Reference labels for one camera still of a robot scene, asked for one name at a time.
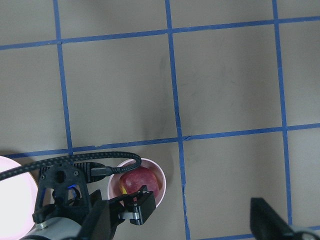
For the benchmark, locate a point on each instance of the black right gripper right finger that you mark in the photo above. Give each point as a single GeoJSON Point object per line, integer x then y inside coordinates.
{"type": "Point", "coordinates": [266, 224]}

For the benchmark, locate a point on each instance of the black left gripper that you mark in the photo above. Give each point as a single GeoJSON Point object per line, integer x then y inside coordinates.
{"type": "Point", "coordinates": [63, 193]}

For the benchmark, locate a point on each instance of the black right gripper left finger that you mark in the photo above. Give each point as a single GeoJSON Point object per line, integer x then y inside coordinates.
{"type": "Point", "coordinates": [97, 224]}

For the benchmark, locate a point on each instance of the red apple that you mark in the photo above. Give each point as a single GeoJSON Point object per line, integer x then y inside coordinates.
{"type": "Point", "coordinates": [131, 181]}

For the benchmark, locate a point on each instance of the small pink bowl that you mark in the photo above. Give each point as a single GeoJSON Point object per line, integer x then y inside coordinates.
{"type": "Point", "coordinates": [113, 183]}

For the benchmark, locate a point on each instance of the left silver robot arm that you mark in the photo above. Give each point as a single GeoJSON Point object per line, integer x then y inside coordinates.
{"type": "Point", "coordinates": [66, 229]}

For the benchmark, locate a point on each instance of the pink plate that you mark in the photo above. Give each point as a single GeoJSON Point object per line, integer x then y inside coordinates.
{"type": "Point", "coordinates": [17, 203]}

